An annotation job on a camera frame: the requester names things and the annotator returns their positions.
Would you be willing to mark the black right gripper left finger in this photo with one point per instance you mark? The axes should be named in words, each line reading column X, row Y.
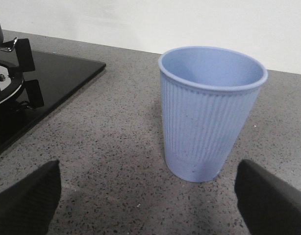
column 27, row 207

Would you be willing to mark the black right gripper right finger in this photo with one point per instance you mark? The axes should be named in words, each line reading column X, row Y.
column 267, row 204

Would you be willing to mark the light blue ribbed cup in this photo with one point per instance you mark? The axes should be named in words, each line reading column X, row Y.
column 207, row 94

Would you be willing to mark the black pan support grate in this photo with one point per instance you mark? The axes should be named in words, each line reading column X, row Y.
column 25, row 56

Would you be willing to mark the black glass gas cooktop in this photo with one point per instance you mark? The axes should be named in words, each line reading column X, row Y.
column 59, row 77

